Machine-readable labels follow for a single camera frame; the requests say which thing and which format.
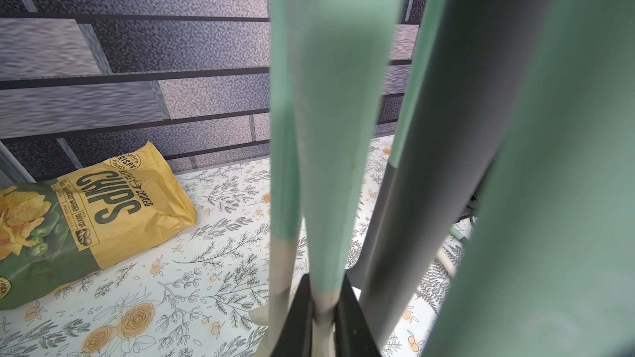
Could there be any wooden handle white spatula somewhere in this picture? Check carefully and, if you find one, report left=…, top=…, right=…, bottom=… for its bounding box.
left=250, top=34, right=302, bottom=356

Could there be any grey utensil rack stand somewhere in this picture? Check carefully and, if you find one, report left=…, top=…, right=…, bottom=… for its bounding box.
left=360, top=0, right=552, bottom=347

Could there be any green handle cream utensil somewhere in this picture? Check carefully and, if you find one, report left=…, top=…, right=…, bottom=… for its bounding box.
left=269, top=0, right=402, bottom=356

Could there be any yellow chips bag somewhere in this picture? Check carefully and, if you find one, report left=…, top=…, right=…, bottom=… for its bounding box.
left=1, top=142, right=197, bottom=310

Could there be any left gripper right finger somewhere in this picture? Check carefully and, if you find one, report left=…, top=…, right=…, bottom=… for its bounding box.
left=335, top=275, right=381, bottom=357

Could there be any green handle grey utensil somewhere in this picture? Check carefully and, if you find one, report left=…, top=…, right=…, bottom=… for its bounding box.
left=421, top=0, right=635, bottom=357

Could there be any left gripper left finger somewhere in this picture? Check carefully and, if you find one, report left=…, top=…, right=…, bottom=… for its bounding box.
left=271, top=274, right=314, bottom=357

